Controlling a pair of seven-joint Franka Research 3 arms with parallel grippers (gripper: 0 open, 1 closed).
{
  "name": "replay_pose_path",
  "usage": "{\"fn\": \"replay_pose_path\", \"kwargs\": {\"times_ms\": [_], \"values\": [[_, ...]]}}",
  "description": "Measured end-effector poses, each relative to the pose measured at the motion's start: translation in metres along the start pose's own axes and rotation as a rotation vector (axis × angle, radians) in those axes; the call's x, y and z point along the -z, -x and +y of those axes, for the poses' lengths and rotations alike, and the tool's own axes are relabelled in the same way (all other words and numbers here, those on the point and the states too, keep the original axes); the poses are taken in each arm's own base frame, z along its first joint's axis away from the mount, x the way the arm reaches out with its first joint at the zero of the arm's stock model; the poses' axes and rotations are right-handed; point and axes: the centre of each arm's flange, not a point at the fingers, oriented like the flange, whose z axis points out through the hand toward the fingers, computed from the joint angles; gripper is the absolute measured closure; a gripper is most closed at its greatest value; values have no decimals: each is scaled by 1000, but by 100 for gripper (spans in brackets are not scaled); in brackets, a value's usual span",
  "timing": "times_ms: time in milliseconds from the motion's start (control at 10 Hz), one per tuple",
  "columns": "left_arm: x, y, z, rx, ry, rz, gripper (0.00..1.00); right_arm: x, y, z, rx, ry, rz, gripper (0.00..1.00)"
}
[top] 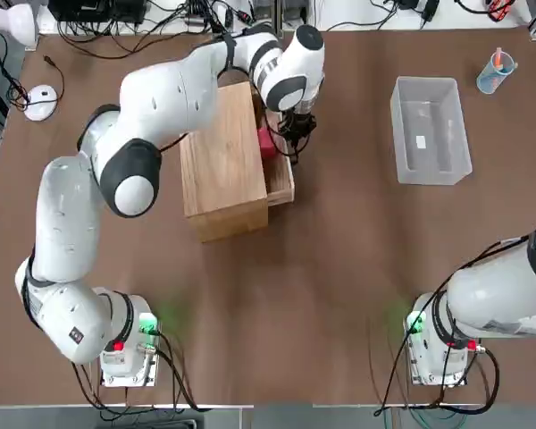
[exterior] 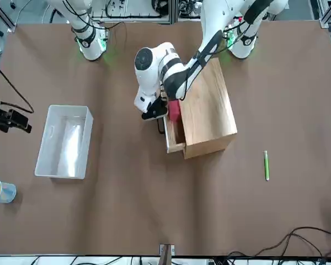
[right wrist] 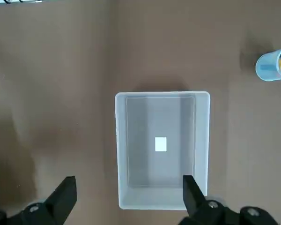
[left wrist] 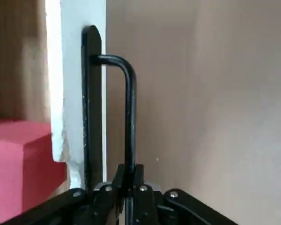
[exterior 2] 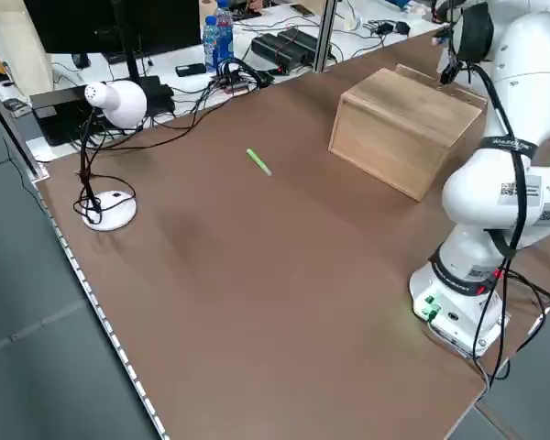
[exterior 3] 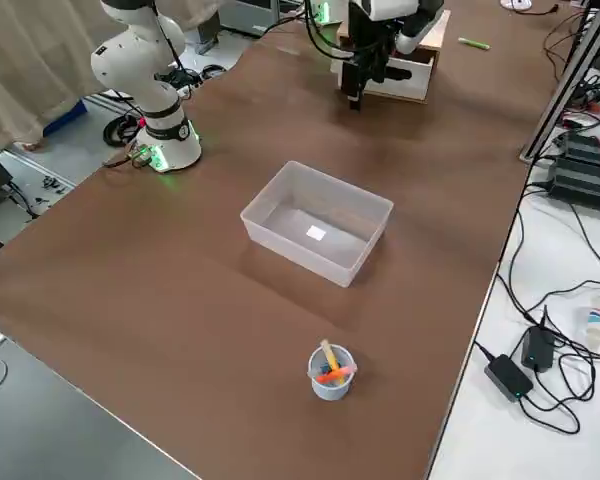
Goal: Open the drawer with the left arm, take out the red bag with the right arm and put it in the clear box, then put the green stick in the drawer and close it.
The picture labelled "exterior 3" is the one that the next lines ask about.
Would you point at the clear plastic pen cup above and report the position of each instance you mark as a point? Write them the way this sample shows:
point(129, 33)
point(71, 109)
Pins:
point(330, 390)

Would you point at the grey side table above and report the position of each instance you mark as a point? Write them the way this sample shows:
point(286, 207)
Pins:
point(40, 425)

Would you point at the wooden drawer cabinet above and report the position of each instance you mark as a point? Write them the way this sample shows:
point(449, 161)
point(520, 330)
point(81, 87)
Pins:
point(435, 30)

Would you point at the yellow pen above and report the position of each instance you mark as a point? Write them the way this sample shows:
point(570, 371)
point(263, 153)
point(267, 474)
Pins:
point(330, 355)

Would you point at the green stick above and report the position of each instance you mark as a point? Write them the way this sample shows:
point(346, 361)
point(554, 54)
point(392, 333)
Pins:
point(474, 44)

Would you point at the blue plastic bin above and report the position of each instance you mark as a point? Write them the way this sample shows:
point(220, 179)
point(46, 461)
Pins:
point(67, 117)

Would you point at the white round object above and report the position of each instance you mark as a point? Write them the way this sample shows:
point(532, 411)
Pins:
point(517, 4)

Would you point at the clear plastic box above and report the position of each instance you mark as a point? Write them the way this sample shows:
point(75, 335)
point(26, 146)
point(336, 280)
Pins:
point(300, 250)

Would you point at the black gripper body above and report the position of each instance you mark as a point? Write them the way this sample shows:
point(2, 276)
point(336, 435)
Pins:
point(370, 35)

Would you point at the orange pen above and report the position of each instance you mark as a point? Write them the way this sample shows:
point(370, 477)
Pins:
point(337, 375)

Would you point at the aluminium frame post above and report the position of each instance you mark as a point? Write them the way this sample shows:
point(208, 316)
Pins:
point(562, 95)

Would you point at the black power adapter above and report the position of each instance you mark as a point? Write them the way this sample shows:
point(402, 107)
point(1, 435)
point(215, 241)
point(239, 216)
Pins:
point(507, 377)
point(537, 347)

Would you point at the white power strip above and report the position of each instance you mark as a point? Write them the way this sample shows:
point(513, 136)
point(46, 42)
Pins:
point(190, 89)

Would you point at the black power supply unit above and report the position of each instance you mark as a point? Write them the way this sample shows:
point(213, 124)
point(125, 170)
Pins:
point(590, 145)
point(585, 185)

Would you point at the grey equipment case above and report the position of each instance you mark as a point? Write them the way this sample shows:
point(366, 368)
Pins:
point(250, 15)

